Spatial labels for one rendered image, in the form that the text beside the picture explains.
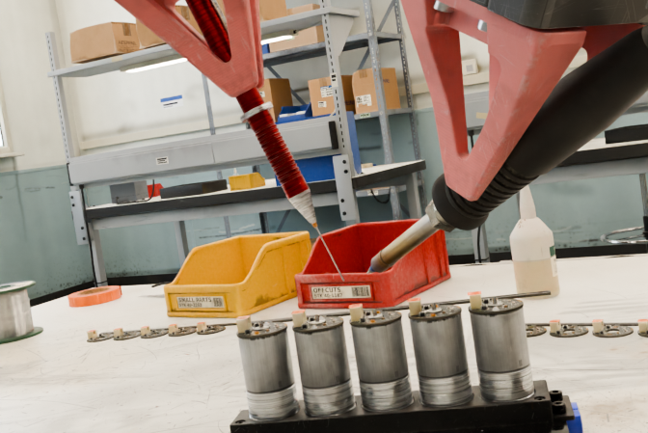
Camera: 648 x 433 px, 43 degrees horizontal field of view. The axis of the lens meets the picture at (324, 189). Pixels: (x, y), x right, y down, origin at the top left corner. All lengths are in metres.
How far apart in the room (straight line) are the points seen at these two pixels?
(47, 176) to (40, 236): 0.45
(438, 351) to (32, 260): 5.89
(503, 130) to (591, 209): 4.59
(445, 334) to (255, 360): 0.09
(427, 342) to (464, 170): 0.11
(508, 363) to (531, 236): 0.29
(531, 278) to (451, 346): 0.29
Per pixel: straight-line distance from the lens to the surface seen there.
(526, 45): 0.25
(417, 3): 0.29
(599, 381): 0.48
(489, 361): 0.39
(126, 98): 6.31
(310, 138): 2.99
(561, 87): 0.27
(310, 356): 0.39
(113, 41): 3.59
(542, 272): 0.67
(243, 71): 0.38
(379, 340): 0.39
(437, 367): 0.39
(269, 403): 0.41
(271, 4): 3.23
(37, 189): 6.31
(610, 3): 0.27
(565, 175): 2.76
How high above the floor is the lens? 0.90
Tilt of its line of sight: 3 degrees down
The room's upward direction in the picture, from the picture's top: 8 degrees counter-clockwise
